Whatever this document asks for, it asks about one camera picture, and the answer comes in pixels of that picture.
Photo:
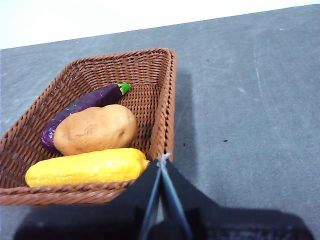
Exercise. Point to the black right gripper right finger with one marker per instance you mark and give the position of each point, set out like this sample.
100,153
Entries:
237,225

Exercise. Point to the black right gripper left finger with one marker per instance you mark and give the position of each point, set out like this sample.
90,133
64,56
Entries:
100,222

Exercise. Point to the yellow corn cob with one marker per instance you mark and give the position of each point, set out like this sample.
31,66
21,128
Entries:
85,167

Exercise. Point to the brown potato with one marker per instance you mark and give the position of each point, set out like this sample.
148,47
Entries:
95,130

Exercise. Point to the purple eggplant with green stem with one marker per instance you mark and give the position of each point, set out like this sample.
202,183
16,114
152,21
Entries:
92,98

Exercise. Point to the brown wicker basket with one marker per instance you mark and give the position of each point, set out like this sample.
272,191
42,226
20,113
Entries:
150,107

